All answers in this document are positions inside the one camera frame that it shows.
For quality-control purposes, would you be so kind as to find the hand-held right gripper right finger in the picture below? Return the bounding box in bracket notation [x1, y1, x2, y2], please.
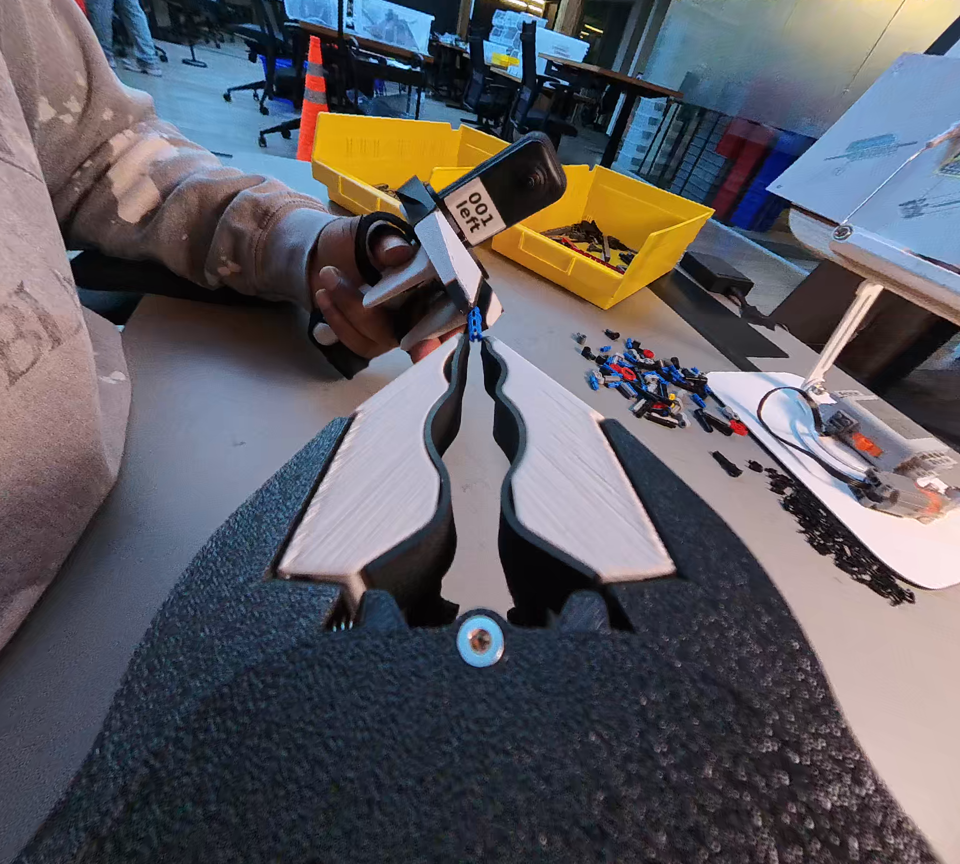
[483, 336, 678, 626]

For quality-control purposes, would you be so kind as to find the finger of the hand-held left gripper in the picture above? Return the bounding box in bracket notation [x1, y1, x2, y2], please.
[407, 288, 505, 354]
[414, 208, 490, 307]

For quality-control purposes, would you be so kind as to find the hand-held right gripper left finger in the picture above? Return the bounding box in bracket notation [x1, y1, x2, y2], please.
[273, 335, 471, 626]

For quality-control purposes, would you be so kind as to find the pile of red black beams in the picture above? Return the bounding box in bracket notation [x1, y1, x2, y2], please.
[540, 220, 639, 274]

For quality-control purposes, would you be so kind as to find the yellow plastic bin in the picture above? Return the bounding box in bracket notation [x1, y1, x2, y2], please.
[311, 112, 513, 216]
[431, 165, 715, 311]

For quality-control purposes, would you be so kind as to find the instruction booklet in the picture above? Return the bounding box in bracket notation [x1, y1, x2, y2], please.
[768, 54, 960, 272]

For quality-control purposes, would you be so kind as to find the person's left forearm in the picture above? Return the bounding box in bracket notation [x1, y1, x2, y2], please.
[71, 129, 339, 310]

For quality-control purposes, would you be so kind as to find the person's left hand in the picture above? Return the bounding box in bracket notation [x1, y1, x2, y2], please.
[307, 215, 462, 364]

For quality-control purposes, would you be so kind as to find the black office chair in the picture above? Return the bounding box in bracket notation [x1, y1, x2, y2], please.
[510, 20, 580, 146]
[223, 0, 305, 148]

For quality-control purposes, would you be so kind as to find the pile of mixed building pieces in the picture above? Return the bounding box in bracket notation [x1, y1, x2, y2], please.
[573, 327, 751, 439]

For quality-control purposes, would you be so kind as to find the wooden top background table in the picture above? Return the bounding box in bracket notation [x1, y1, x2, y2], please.
[296, 16, 436, 122]
[540, 52, 685, 167]

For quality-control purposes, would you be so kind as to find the stack of grey storage drawers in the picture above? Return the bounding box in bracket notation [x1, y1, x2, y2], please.
[615, 97, 732, 205]

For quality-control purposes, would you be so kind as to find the orange traffic cone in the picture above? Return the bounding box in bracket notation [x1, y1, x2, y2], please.
[296, 37, 331, 163]

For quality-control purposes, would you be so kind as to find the black power adapter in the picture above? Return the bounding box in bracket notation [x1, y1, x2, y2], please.
[678, 250, 755, 296]

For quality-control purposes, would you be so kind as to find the red plastic crate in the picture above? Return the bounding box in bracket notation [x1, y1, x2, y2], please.
[712, 121, 777, 220]

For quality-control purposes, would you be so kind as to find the blue plastic crate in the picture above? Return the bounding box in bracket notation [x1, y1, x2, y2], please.
[731, 129, 815, 231]

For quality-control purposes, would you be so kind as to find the grey toy motor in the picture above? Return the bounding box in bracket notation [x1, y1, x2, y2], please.
[855, 470, 960, 523]

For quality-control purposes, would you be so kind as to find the person's body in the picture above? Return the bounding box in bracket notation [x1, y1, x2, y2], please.
[0, 0, 189, 651]

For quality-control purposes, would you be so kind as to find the white book stand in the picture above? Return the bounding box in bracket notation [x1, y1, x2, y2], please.
[705, 52, 960, 591]

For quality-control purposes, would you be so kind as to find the grey battery box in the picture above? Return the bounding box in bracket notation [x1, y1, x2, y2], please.
[813, 391, 960, 486]

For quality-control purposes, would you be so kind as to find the pile of black chain links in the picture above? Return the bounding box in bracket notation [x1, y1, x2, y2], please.
[746, 459, 918, 607]

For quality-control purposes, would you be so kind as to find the black adapter cable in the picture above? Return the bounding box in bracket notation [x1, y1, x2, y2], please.
[738, 290, 789, 334]

